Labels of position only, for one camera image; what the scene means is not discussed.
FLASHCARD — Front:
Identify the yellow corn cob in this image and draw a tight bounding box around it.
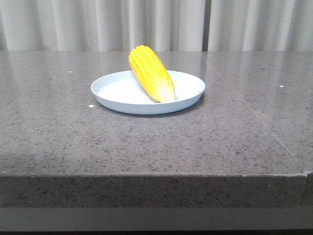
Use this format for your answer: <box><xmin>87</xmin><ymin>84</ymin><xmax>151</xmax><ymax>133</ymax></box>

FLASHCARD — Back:
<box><xmin>129</xmin><ymin>45</ymin><xmax>176</xmax><ymax>103</ymax></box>

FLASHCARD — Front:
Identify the light blue round plate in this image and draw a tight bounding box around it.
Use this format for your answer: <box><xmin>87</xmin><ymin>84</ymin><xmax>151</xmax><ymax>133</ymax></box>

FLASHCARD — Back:
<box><xmin>91</xmin><ymin>70</ymin><xmax>205</xmax><ymax>115</ymax></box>

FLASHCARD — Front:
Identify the grey pleated curtain right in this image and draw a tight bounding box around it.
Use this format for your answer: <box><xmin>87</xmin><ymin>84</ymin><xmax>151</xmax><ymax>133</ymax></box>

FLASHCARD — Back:
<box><xmin>208</xmin><ymin>0</ymin><xmax>313</xmax><ymax>51</ymax></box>

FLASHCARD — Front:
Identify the grey pleated curtain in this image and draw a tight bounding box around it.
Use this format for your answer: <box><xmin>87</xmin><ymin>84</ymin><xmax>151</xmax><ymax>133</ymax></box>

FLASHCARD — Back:
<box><xmin>0</xmin><ymin>0</ymin><xmax>211</xmax><ymax>51</ymax></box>
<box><xmin>208</xmin><ymin>0</ymin><xmax>313</xmax><ymax>51</ymax></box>

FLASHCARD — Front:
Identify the grey pleated curtain left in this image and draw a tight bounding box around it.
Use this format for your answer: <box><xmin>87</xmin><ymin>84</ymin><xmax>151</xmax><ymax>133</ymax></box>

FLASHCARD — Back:
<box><xmin>0</xmin><ymin>0</ymin><xmax>211</xmax><ymax>51</ymax></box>

